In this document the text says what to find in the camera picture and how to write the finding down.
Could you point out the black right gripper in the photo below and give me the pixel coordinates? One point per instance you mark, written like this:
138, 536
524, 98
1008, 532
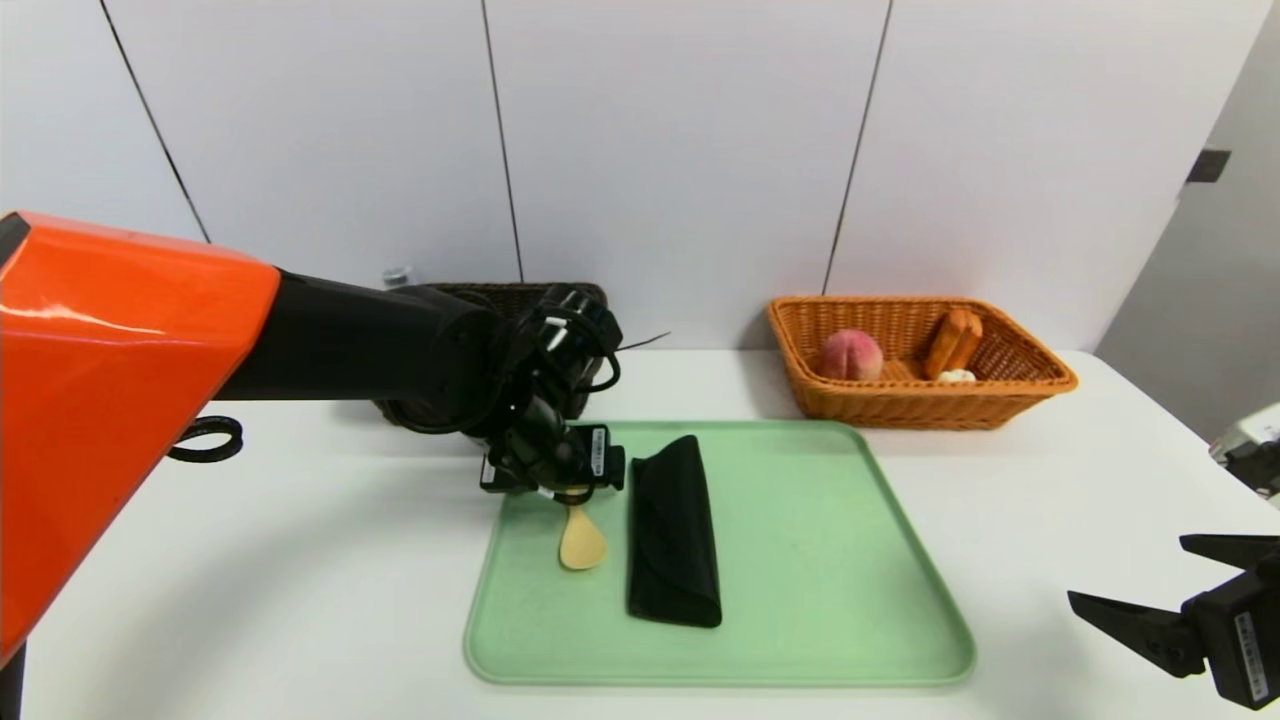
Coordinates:
1243, 640

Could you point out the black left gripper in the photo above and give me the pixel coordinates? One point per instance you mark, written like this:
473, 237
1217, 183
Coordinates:
601, 452

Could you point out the pink peach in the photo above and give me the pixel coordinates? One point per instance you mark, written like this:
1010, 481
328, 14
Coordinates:
852, 355

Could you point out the clear bottle with white contents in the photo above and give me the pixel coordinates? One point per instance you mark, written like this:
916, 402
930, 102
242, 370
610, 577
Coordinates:
397, 276

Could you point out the waffle slice with fruit topping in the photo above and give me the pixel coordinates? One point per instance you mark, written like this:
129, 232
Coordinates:
953, 340

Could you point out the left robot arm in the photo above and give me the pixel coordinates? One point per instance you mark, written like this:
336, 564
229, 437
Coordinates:
100, 400

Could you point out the dark brown wicker basket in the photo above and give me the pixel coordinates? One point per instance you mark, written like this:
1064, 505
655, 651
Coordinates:
510, 293

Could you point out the orange wicker basket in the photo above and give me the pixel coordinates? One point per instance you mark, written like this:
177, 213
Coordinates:
900, 405

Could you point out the black folded pouch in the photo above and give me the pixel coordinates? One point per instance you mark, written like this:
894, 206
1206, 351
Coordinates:
672, 540

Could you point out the light green plastic tray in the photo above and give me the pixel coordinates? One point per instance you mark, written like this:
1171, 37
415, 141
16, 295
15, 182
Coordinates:
800, 580

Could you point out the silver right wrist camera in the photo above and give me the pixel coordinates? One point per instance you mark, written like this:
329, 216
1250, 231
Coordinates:
1250, 435

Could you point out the dark wall bracket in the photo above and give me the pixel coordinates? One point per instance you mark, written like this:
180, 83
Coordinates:
1209, 167

